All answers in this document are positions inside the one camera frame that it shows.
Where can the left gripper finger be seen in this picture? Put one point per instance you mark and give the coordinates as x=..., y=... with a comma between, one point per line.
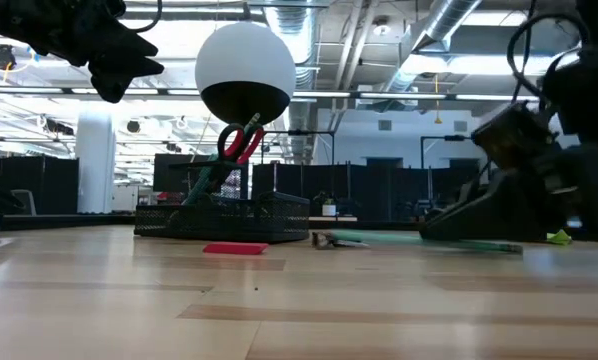
x=129, y=42
x=119, y=75

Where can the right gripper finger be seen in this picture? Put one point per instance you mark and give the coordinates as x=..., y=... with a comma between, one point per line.
x=489, y=215

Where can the black mesh desk organizer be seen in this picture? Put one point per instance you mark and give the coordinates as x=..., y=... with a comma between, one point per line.
x=259, y=222

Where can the red eraser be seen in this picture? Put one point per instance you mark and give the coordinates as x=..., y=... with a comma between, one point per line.
x=235, y=248

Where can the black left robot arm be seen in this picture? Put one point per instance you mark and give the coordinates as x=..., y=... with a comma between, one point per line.
x=4, y=17

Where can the grey office chair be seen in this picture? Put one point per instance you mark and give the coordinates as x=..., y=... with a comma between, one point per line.
x=24, y=200

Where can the yellow-green cloth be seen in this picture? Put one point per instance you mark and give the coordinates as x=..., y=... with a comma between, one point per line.
x=559, y=237

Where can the black round ceiling fixture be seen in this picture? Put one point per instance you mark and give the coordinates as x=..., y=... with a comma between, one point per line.
x=133, y=126

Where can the white round column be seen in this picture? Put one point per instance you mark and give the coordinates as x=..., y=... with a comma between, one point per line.
x=95, y=165

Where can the yellow hanging tag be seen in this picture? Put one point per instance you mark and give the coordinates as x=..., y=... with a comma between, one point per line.
x=438, y=120

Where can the black partition panel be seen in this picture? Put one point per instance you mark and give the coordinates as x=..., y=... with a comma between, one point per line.
x=171, y=172
x=379, y=190
x=54, y=185

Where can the white globe table lamp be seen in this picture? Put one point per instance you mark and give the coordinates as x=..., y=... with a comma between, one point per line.
x=244, y=55

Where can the red background object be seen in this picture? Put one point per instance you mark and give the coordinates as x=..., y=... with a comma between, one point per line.
x=164, y=196

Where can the small plant white pot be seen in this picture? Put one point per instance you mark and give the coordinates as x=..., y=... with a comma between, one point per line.
x=329, y=209

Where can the long ceiling light strip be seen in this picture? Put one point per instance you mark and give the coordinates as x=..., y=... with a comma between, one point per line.
x=324, y=94

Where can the black ceiling camera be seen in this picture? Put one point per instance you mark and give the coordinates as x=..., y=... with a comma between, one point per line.
x=1, y=56

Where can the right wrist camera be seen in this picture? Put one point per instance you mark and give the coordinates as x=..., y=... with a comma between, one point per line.
x=514, y=135

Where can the grey wall vent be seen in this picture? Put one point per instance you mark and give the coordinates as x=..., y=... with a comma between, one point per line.
x=385, y=125
x=460, y=126

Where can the black table frame rail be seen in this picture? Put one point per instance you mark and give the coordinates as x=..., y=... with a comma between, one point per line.
x=49, y=221

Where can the silver ventilation duct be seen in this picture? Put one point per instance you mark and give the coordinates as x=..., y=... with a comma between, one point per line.
x=301, y=115
x=439, y=30

